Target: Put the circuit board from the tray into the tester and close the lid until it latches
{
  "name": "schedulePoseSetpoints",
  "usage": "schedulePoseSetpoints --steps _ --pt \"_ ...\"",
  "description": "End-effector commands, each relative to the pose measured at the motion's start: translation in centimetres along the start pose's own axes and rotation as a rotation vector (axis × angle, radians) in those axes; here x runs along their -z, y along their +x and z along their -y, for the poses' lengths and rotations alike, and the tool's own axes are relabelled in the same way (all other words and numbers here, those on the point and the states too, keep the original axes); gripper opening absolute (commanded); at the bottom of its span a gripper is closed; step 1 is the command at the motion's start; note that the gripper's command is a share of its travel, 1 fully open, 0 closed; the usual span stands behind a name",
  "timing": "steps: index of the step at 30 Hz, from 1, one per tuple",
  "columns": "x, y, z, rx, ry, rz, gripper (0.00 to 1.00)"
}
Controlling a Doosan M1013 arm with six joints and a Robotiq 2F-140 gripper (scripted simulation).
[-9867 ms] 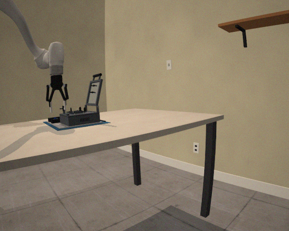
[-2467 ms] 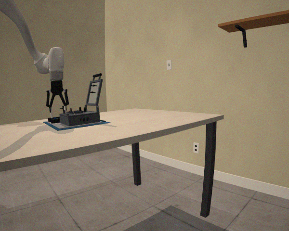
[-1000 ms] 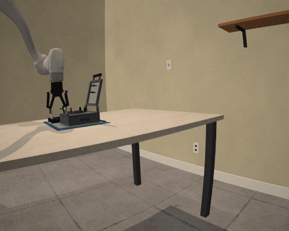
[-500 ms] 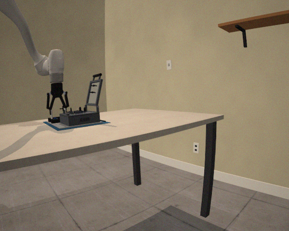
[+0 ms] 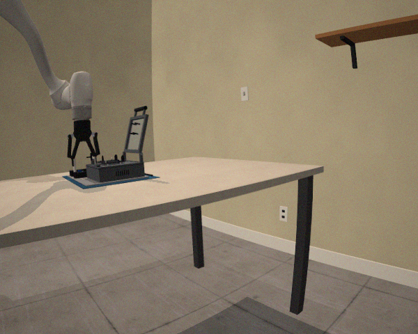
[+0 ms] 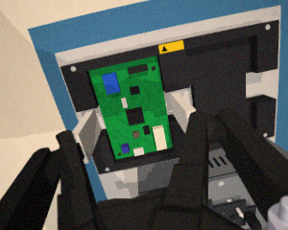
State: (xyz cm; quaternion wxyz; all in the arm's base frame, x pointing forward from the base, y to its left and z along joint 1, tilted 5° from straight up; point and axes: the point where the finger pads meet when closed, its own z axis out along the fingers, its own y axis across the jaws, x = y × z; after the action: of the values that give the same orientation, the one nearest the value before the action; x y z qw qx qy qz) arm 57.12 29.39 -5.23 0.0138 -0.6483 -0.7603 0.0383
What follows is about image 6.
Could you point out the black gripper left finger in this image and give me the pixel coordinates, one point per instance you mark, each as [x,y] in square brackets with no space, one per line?
[25,205]

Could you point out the green circuit board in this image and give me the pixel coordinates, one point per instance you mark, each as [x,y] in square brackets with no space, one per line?
[131,99]

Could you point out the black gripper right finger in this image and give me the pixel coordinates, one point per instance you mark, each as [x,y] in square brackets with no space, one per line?
[261,167]

